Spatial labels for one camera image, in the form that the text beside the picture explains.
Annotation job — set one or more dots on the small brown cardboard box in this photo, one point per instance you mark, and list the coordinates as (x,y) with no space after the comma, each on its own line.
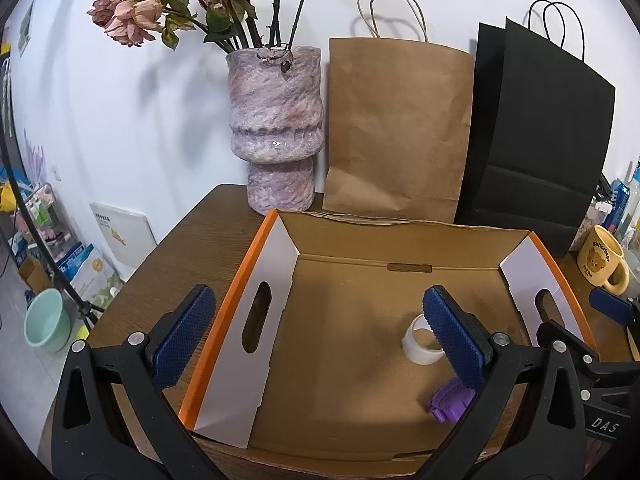
(32,275)

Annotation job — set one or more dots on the orange cardboard box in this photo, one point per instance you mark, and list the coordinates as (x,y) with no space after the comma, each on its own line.
(340,360)

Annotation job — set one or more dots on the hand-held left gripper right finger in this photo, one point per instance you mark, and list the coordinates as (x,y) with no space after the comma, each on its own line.
(452,340)

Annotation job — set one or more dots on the pink marbled vase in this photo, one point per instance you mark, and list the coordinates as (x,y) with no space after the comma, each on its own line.
(272,120)

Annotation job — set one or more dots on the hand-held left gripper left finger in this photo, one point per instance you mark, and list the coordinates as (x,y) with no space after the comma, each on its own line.
(185,340)

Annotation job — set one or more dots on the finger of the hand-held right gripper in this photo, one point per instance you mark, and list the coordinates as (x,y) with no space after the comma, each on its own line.
(575,342)
(611,305)

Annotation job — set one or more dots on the white cylindrical cap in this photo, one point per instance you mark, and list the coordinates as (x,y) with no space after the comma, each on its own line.
(415,347)

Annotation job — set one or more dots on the dried rose bouquet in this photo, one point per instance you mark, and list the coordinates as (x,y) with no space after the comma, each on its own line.
(140,15)

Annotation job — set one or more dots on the blue and white carton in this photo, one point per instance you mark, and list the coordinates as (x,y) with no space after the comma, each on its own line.
(82,270)

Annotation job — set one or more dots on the white wall socket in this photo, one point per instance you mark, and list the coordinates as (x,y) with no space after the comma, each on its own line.
(57,172)

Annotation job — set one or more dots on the cluttered storage cart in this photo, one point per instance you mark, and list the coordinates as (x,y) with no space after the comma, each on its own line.
(42,215)

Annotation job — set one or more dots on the black tripod stand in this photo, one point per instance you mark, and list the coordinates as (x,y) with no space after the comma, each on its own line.
(70,292)

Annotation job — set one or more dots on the clear bottle with blue cap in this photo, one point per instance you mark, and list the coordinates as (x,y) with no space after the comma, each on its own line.
(632,200)

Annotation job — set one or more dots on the black paper bag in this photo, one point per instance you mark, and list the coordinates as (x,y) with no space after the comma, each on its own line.
(540,135)

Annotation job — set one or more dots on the brown paper bag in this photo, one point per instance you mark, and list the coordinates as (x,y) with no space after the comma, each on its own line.
(395,135)

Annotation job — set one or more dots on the white flat board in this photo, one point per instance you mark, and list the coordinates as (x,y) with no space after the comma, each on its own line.
(120,230)

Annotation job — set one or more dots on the blue drink can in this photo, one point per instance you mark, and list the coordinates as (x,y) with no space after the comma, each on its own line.
(617,205)

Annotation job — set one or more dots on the purple ridged cap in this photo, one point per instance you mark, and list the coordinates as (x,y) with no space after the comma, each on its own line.
(447,405)

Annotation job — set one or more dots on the yellow bear mug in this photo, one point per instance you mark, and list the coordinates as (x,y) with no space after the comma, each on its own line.
(597,260)

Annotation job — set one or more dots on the clear container of grains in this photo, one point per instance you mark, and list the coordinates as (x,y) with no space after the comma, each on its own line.
(590,225)

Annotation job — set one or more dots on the mint green basin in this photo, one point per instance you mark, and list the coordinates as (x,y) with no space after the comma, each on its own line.
(45,320)

